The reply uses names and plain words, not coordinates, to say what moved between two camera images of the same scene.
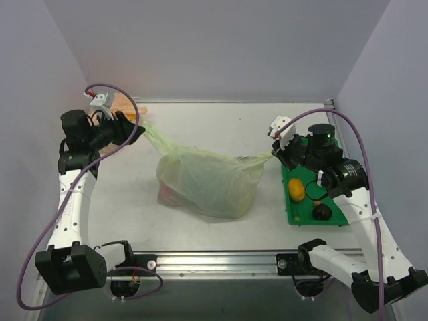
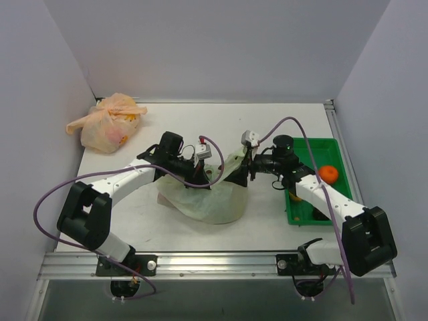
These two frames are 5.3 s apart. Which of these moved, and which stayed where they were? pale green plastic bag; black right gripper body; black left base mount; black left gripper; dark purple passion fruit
Moved: black right gripper body; black left gripper; pale green plastic bag
Stayed: black left base mount; dark purple passion fruit
